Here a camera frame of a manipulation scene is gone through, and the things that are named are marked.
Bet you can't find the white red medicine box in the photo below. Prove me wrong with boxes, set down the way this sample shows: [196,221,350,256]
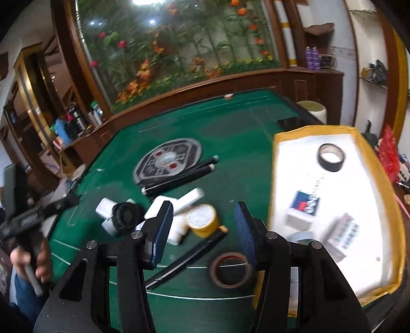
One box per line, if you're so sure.
[324,214,359,262]

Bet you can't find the black round cap holder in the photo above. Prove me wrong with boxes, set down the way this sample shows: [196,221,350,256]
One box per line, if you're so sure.
[112,202,146,235]

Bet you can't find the white blue small box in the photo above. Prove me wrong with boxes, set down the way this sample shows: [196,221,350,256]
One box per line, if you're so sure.
[285,191,320,231]

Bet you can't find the black tape roll red core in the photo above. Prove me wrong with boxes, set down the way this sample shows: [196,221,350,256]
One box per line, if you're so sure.
[209,252,253,289]

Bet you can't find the black marker orange tip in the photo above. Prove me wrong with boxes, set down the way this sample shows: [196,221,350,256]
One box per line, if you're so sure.
[145,225,229,291]

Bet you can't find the white paint marker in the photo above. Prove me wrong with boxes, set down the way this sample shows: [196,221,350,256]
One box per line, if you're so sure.
[173,187,204,215]

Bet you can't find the long black art marker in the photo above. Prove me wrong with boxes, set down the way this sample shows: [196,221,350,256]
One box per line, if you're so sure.
[141,164,216,197]

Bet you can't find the black tape roll tan core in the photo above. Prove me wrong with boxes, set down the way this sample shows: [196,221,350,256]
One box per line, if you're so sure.
[317,144,345,172]

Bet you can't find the white plastic bottle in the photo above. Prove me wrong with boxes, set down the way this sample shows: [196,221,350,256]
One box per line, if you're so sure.
[95,198,119,237]

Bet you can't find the person left hand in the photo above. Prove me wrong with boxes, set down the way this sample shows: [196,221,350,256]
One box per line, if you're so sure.
[9,238,54,284]

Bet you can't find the white tray with yellow rim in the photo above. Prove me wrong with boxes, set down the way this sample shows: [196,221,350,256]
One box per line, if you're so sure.
[267,125,406,306]

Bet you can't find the pink fly swatter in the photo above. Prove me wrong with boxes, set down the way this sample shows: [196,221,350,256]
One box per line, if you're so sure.
[395,194,410,220]

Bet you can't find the round table control panel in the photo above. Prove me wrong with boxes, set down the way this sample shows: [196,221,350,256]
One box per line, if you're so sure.
[133,138,202,187]

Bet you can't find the red plastic bag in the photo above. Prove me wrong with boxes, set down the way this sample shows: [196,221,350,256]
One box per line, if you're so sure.
[379,125,399,183]

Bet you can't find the black kettle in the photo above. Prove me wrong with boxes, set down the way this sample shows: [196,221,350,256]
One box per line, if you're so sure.
[361,119,379,148]

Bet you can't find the white green stool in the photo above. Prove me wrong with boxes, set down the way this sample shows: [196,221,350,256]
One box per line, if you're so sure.
[297,101,327,124]

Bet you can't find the flower mural panel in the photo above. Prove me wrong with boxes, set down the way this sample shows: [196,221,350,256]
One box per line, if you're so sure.
[72,0,280,113]

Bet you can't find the purple spray can right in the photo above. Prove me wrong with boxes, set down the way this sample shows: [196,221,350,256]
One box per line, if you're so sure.
[311,46,320,71]

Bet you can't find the purple spray can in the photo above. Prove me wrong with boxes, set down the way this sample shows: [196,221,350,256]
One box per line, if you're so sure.
[305,46,314,70]
[311,46,320,71]

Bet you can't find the purple spray can left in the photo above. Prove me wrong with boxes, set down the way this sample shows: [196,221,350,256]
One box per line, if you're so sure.
[305,46,314,70]

